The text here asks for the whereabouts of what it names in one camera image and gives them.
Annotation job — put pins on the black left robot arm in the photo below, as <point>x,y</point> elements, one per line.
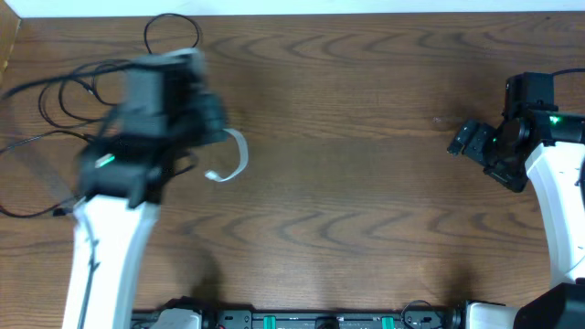
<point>168,110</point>

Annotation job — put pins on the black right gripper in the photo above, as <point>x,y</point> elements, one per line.
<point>513,178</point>

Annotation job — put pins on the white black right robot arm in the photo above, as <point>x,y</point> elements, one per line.
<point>535,144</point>

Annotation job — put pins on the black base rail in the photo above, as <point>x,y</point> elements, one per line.
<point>186,312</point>

